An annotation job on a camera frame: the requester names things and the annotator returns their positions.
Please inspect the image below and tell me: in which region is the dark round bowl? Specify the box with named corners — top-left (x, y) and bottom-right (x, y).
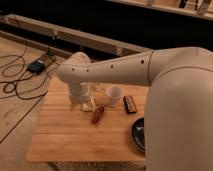
top-left (130, 118), bottom-right (145, 153)

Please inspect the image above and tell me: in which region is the white sponge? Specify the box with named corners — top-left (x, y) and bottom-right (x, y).
top-left (82, 103), bottom-right (95, 112)

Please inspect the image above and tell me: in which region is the brown sausage toy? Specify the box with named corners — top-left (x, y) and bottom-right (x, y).
top-left (91, 106), bottom-right (104, 124)

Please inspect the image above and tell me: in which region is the black power adapter box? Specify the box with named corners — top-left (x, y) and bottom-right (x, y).
top-left (27, 61), bottom-right (45, 74)

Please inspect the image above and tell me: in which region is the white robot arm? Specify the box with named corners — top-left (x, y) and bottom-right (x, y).
top-left (57, 47), bottom-right (213, 171)

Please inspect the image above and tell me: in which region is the black floor cable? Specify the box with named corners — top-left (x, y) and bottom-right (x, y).
top-left (0, 41), bottom-right (69, 144)

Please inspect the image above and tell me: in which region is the translucent plastic cup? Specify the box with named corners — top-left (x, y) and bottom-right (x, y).
top-left (106, 86), bottom-right (123, 107)

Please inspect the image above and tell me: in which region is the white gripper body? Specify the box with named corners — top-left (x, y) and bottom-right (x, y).
top-left (68, 83), bottom-right (91, 109)

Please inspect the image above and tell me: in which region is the clear glass bottle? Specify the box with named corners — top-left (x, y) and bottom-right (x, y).
top-left (93, 83), bottom-right (101, 92)

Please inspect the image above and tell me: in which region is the wooden table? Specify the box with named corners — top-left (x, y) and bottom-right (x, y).
top-left (26, 78), bottom-right (148, 162)

